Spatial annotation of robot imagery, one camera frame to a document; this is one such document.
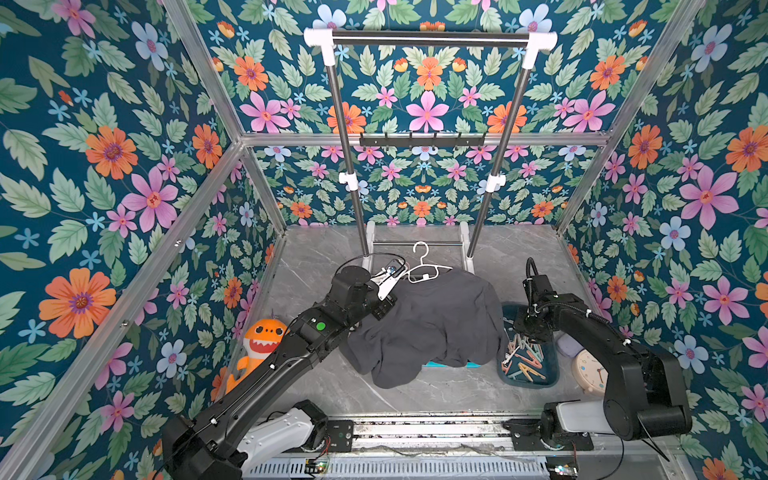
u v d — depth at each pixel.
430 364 0.72
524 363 0.84
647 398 0.42
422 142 0.93
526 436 0.73
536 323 0.72
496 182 0.78
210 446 0.38
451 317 0.79
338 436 0.73
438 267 0.75
